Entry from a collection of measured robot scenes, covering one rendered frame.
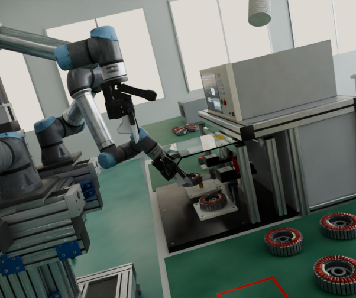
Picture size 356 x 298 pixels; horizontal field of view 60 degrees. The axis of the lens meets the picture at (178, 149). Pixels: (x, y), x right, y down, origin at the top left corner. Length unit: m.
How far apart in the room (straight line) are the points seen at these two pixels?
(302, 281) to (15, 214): 0.99
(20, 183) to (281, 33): 5.88
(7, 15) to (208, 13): 3.44
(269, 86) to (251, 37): 5.21
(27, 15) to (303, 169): 5.65
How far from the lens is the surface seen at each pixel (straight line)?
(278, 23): 6.59
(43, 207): 1.27
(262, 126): 1.04
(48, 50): 1.17
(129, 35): 5.95
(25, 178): 1.29
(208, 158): 1.45
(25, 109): 6.20
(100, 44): 0.98
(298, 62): 1.21
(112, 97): 0.99
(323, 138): 1.16
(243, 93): 1.12
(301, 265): 0.96
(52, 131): 1.74
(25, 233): 1.34
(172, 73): 5.93
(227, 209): 1.25
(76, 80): 1.43
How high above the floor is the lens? 1.32
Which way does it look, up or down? 13 degrees down
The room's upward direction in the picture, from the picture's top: 14 degrees counter-clockwise
